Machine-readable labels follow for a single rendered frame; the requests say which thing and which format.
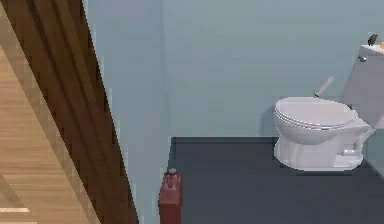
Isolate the white toilet brush handle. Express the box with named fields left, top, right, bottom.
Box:
left=313, top=75, right=336, bottom=99

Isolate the white toilet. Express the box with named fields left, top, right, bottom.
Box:
left=273, top=43, right=384, bottom=173

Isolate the red gas tank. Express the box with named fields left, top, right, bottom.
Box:
left=158, top=168, right=183, bottom=224

